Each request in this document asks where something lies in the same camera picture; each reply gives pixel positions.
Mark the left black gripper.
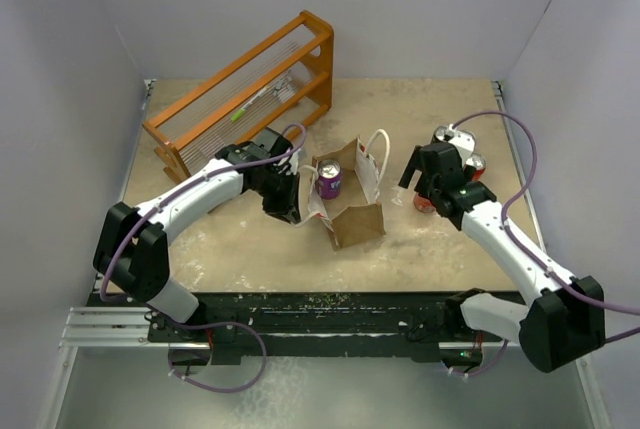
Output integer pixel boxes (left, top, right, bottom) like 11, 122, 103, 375
252, 170, 301, 226

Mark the red coke can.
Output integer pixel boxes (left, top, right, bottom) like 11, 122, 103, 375
413, 193, 435, 214
464, 153, 486, 181

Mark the purple fanta can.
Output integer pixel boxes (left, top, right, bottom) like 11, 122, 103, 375
316, 159, 342, 200

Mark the dark black soda can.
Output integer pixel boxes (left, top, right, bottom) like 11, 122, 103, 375
432, 125, 451, 142

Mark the watermelon print canvas bag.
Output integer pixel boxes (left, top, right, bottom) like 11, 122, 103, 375
298, 129, 391, 250

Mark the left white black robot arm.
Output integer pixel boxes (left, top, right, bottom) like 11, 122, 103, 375
93, 128, 303, 341

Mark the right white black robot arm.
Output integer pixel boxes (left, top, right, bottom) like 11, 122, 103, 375
399, 142, 606, 373

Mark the green capped marker pen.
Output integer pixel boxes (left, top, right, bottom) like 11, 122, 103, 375
230, 86, 272, 123

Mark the orange wooden wire rack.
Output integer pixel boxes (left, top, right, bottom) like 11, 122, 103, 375
143, 11, 334, 183

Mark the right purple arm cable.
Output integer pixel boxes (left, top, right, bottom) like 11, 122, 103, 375
442, 111, 640, 382

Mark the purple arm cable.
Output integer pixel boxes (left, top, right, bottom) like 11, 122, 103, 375
99, 122, 307, 393
442, 111, 640, 382

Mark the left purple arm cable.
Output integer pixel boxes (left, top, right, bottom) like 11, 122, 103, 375
99, 122, 307, 393

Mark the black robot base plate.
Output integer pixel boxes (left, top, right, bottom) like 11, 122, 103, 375
145, 292, 494, 370

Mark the aluminium frame rail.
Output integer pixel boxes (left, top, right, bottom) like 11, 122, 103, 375
58, 79, 591, 350

